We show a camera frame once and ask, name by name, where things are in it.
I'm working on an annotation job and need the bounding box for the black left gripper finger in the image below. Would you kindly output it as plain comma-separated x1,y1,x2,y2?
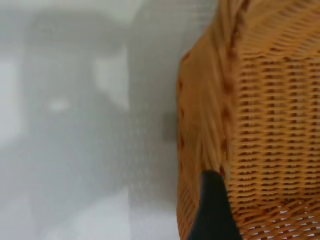
188,169,244,240

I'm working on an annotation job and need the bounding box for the orange woven wicker basket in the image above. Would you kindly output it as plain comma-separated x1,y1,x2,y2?
176,0,320,240

